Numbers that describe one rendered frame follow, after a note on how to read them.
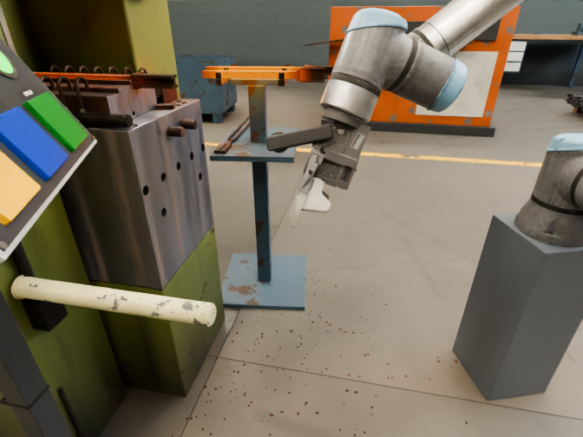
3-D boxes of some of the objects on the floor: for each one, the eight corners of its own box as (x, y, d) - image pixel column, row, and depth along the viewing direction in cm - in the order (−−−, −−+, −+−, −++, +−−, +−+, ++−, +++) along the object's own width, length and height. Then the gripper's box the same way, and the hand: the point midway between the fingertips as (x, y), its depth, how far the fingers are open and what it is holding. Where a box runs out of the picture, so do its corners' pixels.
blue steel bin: (237, 110, 520) (233, 55, 486) (223, 124, 450) (217, 60, 415) (156, 108, 530) (147, 54, 496) (129, 121, 460) (116, 59, 425)
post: (127, 548, 89) (-102, 75, 37) (117, 570, 85) (-152, 81, 33) (113, 544, 89) (-134, 75, 37) (102, 565, 86) (-185, 80, 34)
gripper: (379, 121, 53) (330, 244, 57) (363, 130, 72) (327, 221, 76) (324, 101, 53) (278, 225, 57) (323, 115, 73) (288, 207, 76)
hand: (291, 218), depth 67 cm, fingers open, 14 cm apart
